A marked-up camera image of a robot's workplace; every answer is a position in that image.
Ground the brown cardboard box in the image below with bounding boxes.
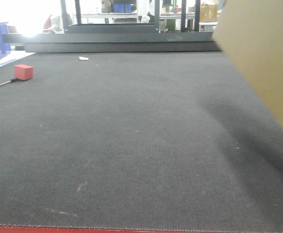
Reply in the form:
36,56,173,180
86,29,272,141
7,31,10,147
213,0,283,129

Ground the taped cardboard box background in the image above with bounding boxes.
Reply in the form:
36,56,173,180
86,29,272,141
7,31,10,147
200,0,218,22

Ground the white paper scrap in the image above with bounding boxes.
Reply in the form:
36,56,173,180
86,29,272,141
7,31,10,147
79,56,89,61

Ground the red block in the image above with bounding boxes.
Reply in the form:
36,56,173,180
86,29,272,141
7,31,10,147
14,64,33,81

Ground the metal rod tool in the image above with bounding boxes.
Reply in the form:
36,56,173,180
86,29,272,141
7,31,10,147
0,78,18,87

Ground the grey conveyor end frame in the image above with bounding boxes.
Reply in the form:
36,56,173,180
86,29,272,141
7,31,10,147
3,32,220,53

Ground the dark metal cart frame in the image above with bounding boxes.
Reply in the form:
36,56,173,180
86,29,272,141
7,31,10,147
60,0,162,34

